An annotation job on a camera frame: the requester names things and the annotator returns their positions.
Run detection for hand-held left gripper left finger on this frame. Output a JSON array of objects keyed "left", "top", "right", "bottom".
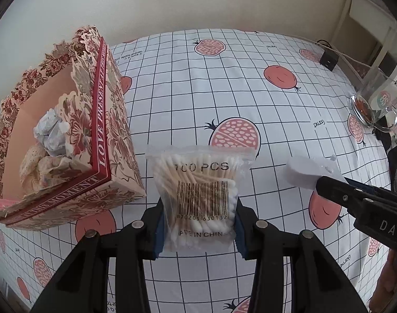
[{"left": 30, "top": 199, "right": 166, "bottom": 313}]

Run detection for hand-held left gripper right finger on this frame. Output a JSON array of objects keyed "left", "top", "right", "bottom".
[{"left": 234, "top": 198, "right": 369, "bottom": 313}]

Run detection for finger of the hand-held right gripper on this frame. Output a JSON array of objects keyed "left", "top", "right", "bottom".
[
  {"left": 345, "top": 177, "right": 397, "bottom": 203},
  {"left": 315, "top": 175, "right": 369, "bottom": 218}
]

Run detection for white plastic floss case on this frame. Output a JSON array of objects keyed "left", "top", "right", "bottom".
[{"left": 284, "top": 155, "right": 345, "bottom": 192}]

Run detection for bag of cotton swabs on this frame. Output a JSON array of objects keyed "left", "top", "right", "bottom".
[{"left": 145, "top": 144, "right": 257, "bottom": 254}]

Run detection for floral paper box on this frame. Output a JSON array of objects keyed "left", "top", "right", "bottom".
[{"left": 0, "top": 24, "right": 147, "bottom": 233}]

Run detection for beige mesh loofah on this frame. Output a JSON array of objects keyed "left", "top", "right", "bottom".
[{"left": 19, "top": 143, "right": 72, "bottom": 194}]

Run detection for person's right forearm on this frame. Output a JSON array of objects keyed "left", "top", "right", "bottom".
[{"left": 370, "top": 251, "right": 397, "bottom": 313}]

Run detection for desktop with checked pomegranate cloth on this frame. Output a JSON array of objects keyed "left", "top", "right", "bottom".
[{"left": 0, "top": 28, "right": 397, "bottom": 313}]

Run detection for clear glass mug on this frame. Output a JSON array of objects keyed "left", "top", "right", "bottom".
[{"left": 349, "top": 66, "right": 397, "bottom": 133}]

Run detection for black power adapter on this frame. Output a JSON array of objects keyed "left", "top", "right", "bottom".
[{"left": 318, "top": 50, "right": 339, "bottom": 71}]

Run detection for white shelf unit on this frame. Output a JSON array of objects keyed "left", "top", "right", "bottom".
[{"left": 329, "top": 0, "right": 397, "bottom": 83}]

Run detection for white cable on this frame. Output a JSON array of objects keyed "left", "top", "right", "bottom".
[{"left": 289, "top": 33, "right": 386, "bottom": 79}]

